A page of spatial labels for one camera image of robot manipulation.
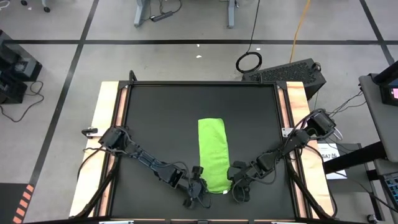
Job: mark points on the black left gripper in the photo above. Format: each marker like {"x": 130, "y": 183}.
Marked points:
{"x": 193, "y": 186}

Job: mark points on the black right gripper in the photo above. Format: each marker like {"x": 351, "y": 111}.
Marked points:
{"x": 245, "y": 174}

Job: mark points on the lime green towel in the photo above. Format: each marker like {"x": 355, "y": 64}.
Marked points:
{"x": 213, "y": 149}

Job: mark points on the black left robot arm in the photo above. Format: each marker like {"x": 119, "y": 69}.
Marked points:
{"x": 146, "y": 160}

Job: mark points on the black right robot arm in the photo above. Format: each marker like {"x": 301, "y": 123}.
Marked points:
{"x": 295, "y": 140}

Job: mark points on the silver mounting plate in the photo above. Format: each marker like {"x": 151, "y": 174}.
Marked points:
{"x": 286, "y": 132}

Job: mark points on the white printed paper sheet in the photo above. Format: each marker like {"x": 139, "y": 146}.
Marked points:
{"x": 326, "y": 147}

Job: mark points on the black perforated computer tower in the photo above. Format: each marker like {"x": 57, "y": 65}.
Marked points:
{"x": 286, "y": 73}

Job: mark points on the black desk base beam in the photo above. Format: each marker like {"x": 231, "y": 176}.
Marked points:
{"x": 354, "y": 157}

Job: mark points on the black silver side clamp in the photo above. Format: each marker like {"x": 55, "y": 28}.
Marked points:
{"x": 88, "y": 131}

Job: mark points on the black caster wheel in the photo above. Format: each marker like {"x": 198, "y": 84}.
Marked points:
{"x": 372, "y": 218}

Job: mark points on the grey desk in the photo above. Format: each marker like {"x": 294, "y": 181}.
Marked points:
{"x": 376, "y": 112}

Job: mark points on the keyboard with coloured keys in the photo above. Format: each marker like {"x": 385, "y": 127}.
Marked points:
{"x": 392, "y": 189}

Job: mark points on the grey desk leg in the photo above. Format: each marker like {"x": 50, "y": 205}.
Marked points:
{"x": 140, "y": 15}
{"x": 231, "y": 15}

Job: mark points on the black power strip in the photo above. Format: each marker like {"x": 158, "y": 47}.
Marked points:
{"x": 161, "y": 16}

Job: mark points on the black device with screen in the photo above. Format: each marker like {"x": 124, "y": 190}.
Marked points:
{"x": 390, "y": 93}

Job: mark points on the black orange hazard floor mat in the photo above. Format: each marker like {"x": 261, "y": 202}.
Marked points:
{"x": 9, "y": 202}

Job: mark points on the black equipment case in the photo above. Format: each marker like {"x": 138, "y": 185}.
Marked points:
{"x": 11, "y": 90}

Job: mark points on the black grey equipment box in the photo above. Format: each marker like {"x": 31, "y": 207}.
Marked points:
{"x": 21, "y": 62}

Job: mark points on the black chair caster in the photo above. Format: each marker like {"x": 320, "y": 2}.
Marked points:
{"x": 46, "y": 9}
{"x": 23, "y": 2}

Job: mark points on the black aluminium table frame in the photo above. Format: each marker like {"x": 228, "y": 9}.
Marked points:
{"x": 202, "y": 83}

